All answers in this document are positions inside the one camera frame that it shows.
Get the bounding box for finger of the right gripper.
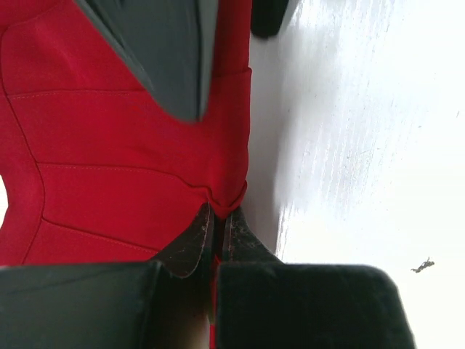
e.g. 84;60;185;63
77;0;219;123
251;0;299;39

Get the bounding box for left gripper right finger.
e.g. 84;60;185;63
216;209;415;348

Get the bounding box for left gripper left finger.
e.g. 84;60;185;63
1;204;214;348

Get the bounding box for red skirt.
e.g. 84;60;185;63
0;0;254;349

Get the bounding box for small dark debris speck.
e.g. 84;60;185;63
411;257;435;273

